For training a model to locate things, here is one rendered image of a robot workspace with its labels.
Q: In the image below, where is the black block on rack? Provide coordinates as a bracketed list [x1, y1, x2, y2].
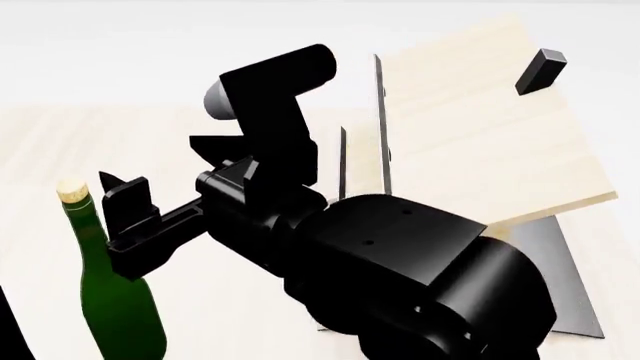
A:
[514, 47, 569, 97]

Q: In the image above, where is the short black metal upright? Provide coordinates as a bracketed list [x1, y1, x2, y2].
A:
[338, 126, 350, 202]

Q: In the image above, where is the grey metal rack base plate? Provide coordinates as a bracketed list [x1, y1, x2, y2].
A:
[316, 214, 607, 341]

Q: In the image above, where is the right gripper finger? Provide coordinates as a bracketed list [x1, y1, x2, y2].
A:
[98, 171, 163, 249]
[188, 134, 252, 167]

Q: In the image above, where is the tall black metal upright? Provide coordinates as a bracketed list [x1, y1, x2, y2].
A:
[372, 53, 395, 197]

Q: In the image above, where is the green wine bottle with cork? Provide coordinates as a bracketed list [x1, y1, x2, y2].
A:
[55, 178, 169, 360]

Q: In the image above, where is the light wooden rack board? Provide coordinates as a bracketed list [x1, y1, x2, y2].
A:
[338, 13, 619, 238]

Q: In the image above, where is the black wrist camera grey lens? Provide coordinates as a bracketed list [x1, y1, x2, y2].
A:
[203, 43, 339, 189]

